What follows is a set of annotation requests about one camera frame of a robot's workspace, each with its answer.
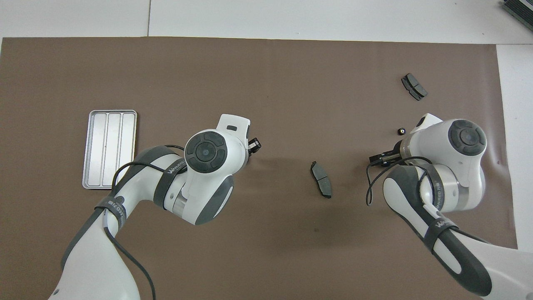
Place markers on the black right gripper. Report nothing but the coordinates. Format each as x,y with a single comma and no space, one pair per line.
395,155

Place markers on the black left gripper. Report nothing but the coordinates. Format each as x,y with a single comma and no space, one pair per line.
248,150

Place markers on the small black bearing gear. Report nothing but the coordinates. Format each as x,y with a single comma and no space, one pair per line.
401,131

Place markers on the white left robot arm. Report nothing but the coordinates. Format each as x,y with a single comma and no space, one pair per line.
208,152

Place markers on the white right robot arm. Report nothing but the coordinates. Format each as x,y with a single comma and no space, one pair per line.
454,166

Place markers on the silver metal tray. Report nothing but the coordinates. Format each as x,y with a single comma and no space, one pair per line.
102,146

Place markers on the long dark grey brake pad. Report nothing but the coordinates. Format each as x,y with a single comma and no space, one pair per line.
321,180

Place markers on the brown table mat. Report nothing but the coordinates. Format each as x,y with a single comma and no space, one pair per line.
291,83

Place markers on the short dark grey brake pad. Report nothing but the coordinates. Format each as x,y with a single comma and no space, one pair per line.
414,86

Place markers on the dark grey ribbed device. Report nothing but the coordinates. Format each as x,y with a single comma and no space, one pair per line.
520,10

